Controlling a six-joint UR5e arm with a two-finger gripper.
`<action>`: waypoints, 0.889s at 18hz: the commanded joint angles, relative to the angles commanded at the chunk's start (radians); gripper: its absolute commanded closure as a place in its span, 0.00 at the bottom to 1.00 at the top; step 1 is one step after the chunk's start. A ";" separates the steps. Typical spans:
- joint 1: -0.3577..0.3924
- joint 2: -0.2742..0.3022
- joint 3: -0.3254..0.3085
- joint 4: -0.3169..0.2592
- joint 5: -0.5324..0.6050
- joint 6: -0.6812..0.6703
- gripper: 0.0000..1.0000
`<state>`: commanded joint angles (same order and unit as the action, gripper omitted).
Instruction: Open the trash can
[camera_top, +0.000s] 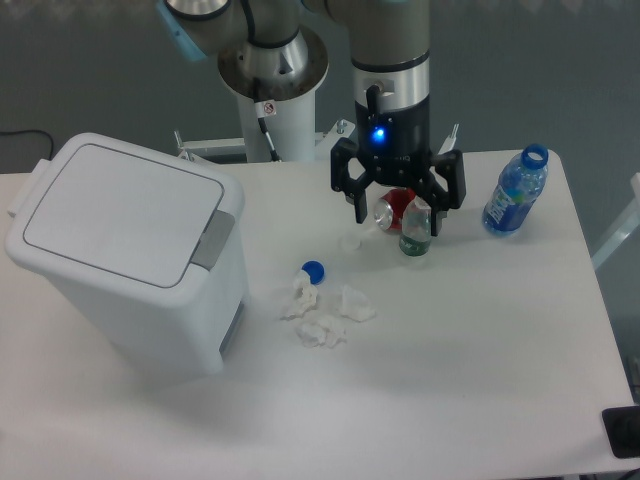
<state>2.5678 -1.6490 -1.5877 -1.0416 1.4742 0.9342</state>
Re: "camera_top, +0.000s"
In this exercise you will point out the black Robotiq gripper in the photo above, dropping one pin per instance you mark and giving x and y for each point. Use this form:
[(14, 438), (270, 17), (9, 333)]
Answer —
[(394, 150)]

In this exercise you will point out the white plastic trash can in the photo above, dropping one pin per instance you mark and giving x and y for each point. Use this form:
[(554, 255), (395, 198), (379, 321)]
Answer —
[(145, 245)]

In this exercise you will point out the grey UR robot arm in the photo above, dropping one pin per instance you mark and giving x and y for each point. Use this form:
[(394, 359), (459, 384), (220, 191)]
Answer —
[(273, 63)]

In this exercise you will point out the crushed red soda can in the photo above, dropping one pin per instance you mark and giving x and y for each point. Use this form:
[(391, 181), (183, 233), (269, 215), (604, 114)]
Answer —
[(389, 209)]

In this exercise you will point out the clear green-label plastic bottle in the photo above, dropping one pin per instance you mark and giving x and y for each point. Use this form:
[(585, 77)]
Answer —
[(415, 237)]

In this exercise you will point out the blue plastic drink bottle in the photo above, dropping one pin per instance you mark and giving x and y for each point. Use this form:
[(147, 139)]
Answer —
[(519, 185)]

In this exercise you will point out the blue bottle cap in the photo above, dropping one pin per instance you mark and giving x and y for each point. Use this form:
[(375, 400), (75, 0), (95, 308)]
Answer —
[(315, 270)]

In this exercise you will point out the crumpled white tissue right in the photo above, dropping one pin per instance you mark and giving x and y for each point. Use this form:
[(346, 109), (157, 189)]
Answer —
[(355, 305)]

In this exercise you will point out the crumpled white tissue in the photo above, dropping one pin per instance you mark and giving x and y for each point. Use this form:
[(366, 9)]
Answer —
[(355, 305), (324, 331), (304, 298)]

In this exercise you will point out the crumpled white tissue left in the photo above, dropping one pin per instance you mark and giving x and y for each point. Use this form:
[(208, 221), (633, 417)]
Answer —
[(304, 298)]

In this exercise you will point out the crumpled white tissue bottom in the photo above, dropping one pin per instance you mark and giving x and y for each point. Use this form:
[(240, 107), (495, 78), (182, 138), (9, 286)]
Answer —
[(324, 331)]

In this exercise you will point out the black device at corner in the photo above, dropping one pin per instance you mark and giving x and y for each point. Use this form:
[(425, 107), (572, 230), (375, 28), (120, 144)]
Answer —
[(622, 429)]

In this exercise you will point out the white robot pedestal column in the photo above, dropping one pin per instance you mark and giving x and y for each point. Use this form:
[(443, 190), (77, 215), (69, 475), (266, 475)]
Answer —
[(290, 124)]

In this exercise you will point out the white frame at right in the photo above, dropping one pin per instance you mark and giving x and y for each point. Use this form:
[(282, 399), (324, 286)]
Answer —
[(626, 223)]

